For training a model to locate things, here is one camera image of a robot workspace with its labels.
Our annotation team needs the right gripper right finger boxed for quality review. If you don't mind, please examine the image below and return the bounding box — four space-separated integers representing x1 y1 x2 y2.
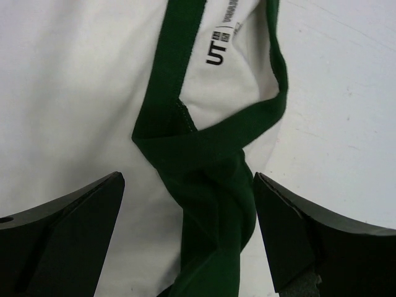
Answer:
254 173 395 297

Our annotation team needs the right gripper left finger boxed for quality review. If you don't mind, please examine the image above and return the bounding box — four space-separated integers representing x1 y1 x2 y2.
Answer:
1 172 125 297

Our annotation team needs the white green-sleeved t-shirt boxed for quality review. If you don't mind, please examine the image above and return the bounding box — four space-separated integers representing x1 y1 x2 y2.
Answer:
1 1 278 296

